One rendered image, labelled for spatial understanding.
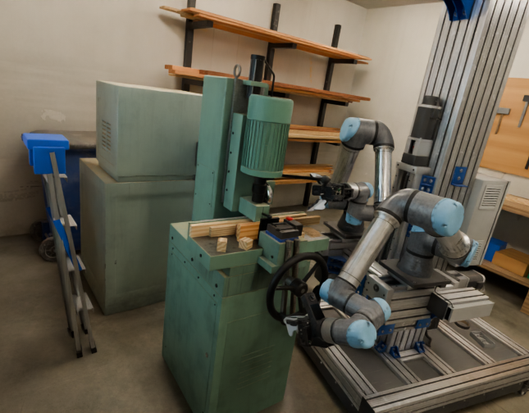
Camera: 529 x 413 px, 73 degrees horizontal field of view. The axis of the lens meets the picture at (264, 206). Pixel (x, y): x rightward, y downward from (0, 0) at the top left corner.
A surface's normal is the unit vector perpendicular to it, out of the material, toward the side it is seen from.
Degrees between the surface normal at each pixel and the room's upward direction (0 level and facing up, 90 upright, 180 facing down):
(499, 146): 90
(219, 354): 90
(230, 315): 90
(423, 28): 90
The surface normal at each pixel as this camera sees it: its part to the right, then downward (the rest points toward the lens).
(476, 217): 0.38, 0.33
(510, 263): -0.85, 0.04
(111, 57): 0.60, 0.32
